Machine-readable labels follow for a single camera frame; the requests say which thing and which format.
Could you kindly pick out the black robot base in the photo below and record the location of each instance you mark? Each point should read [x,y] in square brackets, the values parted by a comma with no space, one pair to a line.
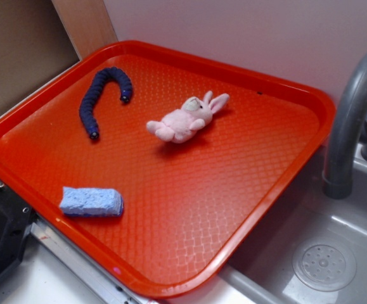
[16,218]

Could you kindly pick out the pink plush bunny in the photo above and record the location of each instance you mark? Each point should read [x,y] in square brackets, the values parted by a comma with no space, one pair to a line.
[182,124]

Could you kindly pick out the orange plastic tray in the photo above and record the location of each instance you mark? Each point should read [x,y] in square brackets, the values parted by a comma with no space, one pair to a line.
[188,206]

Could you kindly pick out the dark blue segmented worm toy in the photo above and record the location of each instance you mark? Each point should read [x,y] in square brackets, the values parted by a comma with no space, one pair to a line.
[94,92]

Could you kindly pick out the blue sponge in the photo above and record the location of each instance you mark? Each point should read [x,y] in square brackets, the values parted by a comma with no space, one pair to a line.
[91,202]

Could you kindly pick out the grey toy faucet spout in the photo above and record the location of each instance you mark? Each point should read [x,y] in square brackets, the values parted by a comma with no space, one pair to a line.
[350,124]

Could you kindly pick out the grey toy sink basin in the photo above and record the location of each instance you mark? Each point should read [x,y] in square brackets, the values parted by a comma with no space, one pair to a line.
[261,268]

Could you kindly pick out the grey sink drain strainer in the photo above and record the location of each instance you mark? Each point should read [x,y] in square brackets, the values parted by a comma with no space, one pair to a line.
[324,267]

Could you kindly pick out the brown cardboard panel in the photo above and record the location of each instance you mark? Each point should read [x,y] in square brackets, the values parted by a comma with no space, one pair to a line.
[40,39]

